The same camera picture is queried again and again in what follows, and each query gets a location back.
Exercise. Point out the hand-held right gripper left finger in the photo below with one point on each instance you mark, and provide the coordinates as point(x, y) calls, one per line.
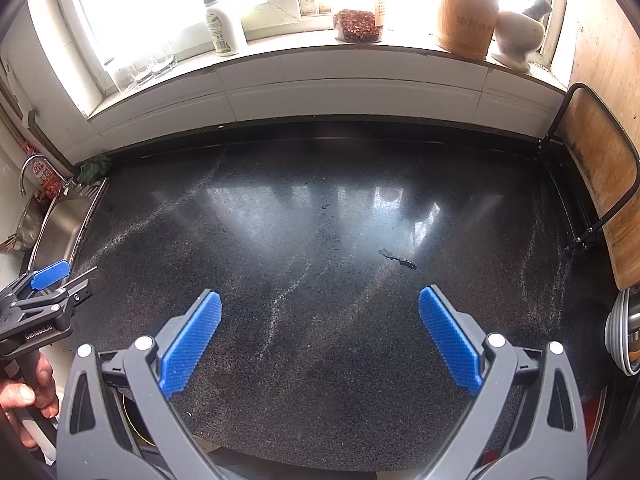
point(192, 342)

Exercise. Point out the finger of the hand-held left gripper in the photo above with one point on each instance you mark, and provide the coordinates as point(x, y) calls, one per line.
point(50, 274)
point(75, 292)

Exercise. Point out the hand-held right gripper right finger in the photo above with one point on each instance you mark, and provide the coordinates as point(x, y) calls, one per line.
point(450, 340)

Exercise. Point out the black plate with gold rim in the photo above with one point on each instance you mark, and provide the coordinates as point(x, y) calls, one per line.
point(131, 420)

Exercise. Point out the person's left hand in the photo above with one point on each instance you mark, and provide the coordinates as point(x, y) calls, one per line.
point(27, 395)

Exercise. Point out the stainless steel sink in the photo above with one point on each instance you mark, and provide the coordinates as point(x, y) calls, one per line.
point(55, 230)

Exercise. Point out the red detergent bottle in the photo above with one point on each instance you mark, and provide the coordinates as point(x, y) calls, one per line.
point(50, 180)

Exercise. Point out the chrome faucet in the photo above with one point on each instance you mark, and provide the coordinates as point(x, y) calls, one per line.
point(30, 161)

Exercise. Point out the green dish cloth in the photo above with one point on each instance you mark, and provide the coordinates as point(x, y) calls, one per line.
point(95, 167)

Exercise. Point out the stack of bowls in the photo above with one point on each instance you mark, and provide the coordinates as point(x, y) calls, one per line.
point(620, 330)

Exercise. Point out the clear drinking glass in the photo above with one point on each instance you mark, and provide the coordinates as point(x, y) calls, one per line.
point(142, 67)
point(162, 57)

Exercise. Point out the white bottle green cap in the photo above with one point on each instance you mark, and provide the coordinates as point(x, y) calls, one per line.
point(225, 25)

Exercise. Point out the white mortar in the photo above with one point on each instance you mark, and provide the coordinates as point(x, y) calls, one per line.
point(515, 35)

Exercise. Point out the wooden utensil holder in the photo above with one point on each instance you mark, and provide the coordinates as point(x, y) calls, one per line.
point(465, 15)

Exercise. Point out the bag of red grains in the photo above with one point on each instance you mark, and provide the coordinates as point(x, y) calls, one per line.
point(357, 25)

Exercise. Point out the grey pestle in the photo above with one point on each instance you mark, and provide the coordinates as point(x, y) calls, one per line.
point(537, 6)

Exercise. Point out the plywood board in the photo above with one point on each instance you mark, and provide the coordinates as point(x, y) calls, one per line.
point(605, 25)

